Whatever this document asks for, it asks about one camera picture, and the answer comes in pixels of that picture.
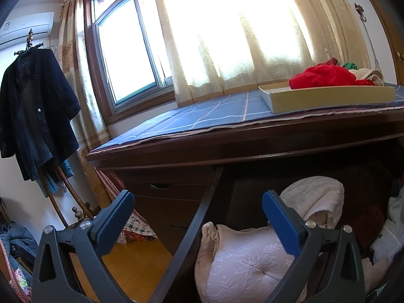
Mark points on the blue checked tablecloth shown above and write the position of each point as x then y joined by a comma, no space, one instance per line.
195,116

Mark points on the brown wooden door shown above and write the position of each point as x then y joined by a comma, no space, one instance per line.
391,22

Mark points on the wooden coat rack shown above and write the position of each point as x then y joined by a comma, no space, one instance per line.
68,189

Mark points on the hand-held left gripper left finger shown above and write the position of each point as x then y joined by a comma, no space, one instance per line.
113,217

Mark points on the dark wooden drawer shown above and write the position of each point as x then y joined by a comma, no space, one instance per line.
246,195

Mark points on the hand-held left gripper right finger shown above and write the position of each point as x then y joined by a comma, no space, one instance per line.
281,224

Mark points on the dark red underwear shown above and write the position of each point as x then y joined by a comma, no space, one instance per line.
372,227

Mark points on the white dotted underwear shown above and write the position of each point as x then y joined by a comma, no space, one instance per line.
315,195

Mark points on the checked cloth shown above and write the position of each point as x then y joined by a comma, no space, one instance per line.
139,227

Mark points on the dark hanging jacket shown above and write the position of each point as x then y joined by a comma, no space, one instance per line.
34,107

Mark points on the pink lace bra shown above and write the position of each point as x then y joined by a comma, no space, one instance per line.
246,265

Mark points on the closed desk drawer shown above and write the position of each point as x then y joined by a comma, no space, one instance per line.
170,217
167,181

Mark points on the teal hanging garment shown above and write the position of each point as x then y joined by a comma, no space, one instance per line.
60,172

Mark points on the white air conditioner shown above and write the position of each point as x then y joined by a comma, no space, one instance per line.
28,26

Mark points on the green underwear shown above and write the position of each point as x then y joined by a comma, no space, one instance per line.
350,66

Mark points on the beige patterned side curtain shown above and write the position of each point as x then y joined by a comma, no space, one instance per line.
72,53

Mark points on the beige ribbed cloth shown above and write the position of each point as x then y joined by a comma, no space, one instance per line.
378,271

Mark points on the shallow yellow cardboard tray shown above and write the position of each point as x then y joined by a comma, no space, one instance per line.
331,99

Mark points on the wood framed window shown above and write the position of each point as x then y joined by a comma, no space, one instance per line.
126,53

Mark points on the blue jacket heap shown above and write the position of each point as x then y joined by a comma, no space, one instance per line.
19,240

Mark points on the beige underwear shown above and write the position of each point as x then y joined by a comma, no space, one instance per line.
369,75

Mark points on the cream lace curtain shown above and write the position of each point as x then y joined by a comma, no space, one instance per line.
252,31

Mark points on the dark wooden desk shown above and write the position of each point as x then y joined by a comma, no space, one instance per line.
221,142

